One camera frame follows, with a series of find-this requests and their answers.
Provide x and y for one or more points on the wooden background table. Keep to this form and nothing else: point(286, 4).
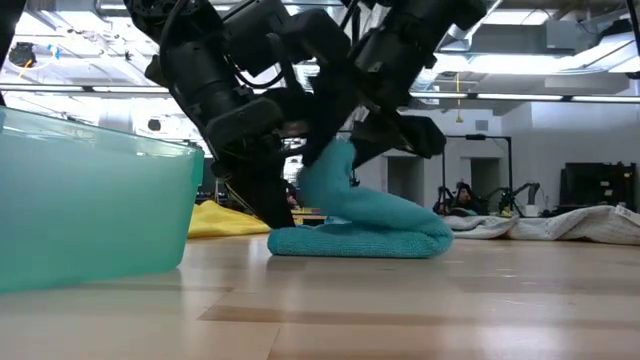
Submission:
point(307, 217)

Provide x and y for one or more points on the grey microfiber towel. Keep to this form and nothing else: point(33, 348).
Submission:
point(550, 227)

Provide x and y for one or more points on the black round ceiling speaker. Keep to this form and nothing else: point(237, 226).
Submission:
point(154, 125)

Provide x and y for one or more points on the translucent green plastic bin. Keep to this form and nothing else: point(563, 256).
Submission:
point(90, 210)

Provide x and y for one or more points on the person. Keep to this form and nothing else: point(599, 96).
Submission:
point(465, 197)

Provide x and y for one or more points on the black background robot arm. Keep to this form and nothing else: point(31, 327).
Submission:
point(520, 192)

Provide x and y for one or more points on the black tube frame stand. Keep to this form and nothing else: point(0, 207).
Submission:
point(475, 136)

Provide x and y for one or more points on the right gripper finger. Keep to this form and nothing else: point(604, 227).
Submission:
point(400, 135)

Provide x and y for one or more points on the ceiling light strip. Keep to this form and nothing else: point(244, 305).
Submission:
point(525, 97)
point(75, 89)

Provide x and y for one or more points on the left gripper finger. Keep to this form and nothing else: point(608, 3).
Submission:
point(260, 185)
point(330, 120)

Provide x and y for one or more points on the black shelf cabinet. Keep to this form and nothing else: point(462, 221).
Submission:
point(597, 185)

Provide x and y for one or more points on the blue microfiber towel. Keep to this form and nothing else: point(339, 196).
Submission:
point(350, 235)

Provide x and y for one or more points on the yellow microfiber towel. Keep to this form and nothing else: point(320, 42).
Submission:
point(225, 222)

